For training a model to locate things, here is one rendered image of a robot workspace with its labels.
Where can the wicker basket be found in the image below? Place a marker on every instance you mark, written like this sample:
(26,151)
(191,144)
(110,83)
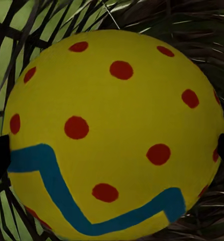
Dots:
(118,16)

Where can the easter egg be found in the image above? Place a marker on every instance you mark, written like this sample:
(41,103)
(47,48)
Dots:
(113,136)

